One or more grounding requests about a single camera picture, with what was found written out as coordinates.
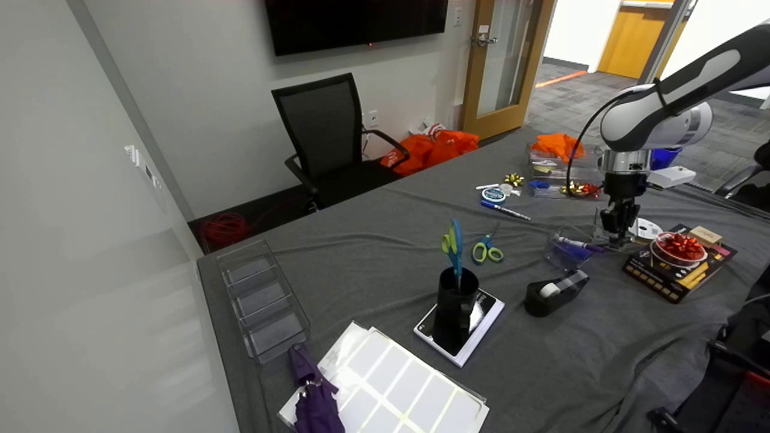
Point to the black chair back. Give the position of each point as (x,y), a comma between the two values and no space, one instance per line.
(758,171)

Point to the wooden glass door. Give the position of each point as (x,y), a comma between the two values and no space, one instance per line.
(509,61)

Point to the slanted metal pole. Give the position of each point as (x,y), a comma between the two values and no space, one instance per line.
(669,37)

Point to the black wall television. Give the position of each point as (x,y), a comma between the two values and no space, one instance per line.
(351,20)

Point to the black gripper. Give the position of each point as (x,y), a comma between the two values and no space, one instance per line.
(623,193)

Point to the white tape roll in wrapper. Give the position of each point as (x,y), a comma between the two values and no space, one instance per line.
(647,228)

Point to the clear plastic tray organizer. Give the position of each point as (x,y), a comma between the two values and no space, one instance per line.
(261,300)

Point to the black mesh office chair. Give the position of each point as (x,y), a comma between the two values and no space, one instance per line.
(325,124)

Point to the red and yellow toy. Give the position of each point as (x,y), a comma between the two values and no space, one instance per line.
(586,190)

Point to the black tape dispenser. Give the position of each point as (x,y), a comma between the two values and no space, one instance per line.
(554,291)

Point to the white and blue tape roll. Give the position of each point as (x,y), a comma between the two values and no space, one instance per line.
(497,193)

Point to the purple cloth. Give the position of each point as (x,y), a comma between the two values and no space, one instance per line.
(314,399)

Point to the grey tablecloth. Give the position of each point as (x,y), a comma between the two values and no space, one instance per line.
(361,256)

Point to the black and red stand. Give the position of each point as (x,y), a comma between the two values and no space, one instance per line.
(735,375)

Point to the white ice cube tray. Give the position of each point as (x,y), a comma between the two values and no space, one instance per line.
(401,385)

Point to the yellow wooden door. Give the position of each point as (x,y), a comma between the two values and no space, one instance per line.
(634,39)

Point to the purple marker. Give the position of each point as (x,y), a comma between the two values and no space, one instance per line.
(578,254)

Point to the small blue item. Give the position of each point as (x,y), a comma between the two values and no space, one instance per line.
(542,186)

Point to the white wall fitting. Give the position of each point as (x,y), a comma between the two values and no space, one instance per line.
(135,154)

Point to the black pen cup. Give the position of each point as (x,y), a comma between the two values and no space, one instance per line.
(455,309)

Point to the orange bag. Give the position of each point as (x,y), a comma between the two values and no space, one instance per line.
(428,149)

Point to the small yellow clips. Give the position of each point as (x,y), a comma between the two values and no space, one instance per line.
(514,180)

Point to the small clear plastic container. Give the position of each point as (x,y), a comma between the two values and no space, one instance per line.
(567,239)

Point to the blue bin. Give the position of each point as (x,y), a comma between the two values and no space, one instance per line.
(666,156)

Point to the blue and white pen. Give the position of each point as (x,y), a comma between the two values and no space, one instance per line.
(505,210)

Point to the black and yellow box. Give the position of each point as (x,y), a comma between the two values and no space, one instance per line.
(657,280)

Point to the beige card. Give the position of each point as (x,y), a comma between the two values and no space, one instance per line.
(705,233)

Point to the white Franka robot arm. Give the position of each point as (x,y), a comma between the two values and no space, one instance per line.
(682,86)

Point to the orange cloth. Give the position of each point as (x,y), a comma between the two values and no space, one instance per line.
(557,147)

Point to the white tablet slab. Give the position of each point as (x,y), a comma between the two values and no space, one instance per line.
(487,309)

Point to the large clear plastic container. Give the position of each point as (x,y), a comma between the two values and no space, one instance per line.
(554,168)

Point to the yellow green scissors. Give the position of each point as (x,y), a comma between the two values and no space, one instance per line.
(449,240)

